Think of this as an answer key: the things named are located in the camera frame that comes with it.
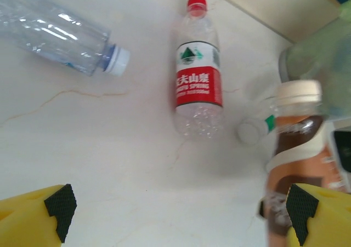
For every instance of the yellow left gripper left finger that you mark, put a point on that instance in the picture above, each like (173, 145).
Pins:
(24, 219)

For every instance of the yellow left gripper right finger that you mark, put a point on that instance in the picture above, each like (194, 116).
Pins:
(329, 219)

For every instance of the grey waste bin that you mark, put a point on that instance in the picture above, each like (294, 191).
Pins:
(283, 66)

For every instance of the clear bottle with white cap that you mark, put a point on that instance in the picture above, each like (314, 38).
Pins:
(55, 33)

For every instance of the clear bottle with red label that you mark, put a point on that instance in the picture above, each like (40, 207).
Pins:
(197, 85)

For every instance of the brown tea bottle cream cap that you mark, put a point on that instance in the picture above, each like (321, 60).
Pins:
(296, 159)

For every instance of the green plastic bin bag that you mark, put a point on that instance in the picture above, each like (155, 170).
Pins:
(323, 55)

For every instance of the clear bottle with green label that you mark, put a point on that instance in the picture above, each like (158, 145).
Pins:
(251, 132)

